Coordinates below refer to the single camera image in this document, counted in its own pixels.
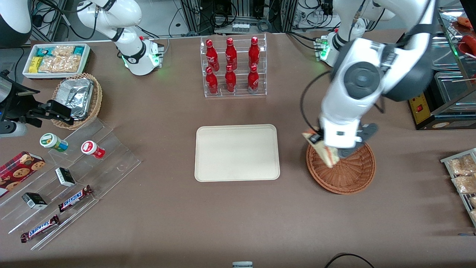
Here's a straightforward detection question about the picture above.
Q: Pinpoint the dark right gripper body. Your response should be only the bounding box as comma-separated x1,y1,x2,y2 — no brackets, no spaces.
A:
0,71,39,123

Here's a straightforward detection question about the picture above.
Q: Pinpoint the triangular sandwich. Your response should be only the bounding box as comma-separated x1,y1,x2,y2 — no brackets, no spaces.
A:
302,128,340,169

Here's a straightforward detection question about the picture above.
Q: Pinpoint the large brown wicker basket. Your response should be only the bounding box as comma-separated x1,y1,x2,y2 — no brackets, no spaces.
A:
306,141,376,195

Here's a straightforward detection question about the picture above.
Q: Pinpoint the small light wicker basket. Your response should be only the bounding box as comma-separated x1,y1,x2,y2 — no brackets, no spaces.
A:
51,73,103,130

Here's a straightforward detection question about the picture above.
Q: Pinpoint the cream plastic tray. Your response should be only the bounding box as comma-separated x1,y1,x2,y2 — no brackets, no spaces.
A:
194,124,280,183

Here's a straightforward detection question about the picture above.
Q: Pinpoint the steel tray in case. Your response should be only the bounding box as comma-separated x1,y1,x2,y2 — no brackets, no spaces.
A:
434,71,476,111
438,7,476,35
432,34,467,70

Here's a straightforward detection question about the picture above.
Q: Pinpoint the aluminium foil container stack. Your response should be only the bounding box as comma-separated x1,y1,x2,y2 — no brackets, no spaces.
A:
55,78,94,121

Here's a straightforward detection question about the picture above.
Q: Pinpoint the green lid snack cup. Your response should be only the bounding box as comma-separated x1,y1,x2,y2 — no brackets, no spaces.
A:
39,133,69,153

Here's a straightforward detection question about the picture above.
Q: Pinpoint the white plastic snack bin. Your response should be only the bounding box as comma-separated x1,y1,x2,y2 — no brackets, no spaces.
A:
22,43,91,80

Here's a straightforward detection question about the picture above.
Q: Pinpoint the clear bag of crackers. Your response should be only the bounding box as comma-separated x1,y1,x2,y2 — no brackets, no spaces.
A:
52,45,76,57
38,55,82,74

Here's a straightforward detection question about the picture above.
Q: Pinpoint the red lid snack cup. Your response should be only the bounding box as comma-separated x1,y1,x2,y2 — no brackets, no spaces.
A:
81,140,106,159

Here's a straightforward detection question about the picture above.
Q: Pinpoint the red cookie box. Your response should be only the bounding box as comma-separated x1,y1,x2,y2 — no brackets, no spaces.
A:
0,151,46,198

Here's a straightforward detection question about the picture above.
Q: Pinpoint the small black carton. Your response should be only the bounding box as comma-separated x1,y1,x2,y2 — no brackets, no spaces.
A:
55,167,76,188
21,192,48,210

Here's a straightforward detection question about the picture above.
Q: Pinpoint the clear acrylic stepped stand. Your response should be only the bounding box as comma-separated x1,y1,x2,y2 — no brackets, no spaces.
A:
0,118,142,251

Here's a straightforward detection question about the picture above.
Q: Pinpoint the red cola bottle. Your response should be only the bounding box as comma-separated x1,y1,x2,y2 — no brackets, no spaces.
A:
247,65,260,94
205,67,219,95
205,39,219,72
225,64,237,93
248,36,261,68
225,37,238,70

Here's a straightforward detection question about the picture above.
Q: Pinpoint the clear acrylic bottle rack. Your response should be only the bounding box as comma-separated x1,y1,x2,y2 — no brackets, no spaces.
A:
200,33,268,98

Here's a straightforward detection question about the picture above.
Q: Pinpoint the Snickers chocolate bar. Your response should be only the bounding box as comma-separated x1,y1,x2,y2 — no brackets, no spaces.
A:
20,214,61,243
57,185,94,213

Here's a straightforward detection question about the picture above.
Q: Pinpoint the black food display case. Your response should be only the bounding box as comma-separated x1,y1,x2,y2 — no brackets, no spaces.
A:
407,6,476,131

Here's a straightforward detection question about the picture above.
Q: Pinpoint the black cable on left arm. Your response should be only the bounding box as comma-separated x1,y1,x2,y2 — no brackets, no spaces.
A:
300,70,332,131

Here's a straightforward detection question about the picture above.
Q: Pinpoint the wire rack tray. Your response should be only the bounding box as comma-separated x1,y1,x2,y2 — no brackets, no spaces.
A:
440,148,476,228

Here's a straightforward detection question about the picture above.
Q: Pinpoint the black cable loop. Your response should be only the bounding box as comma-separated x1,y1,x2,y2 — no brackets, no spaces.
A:
324,253,375,268

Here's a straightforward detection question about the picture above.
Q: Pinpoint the aluminium frame rack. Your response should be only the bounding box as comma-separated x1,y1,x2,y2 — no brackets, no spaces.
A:
180,0,299,35

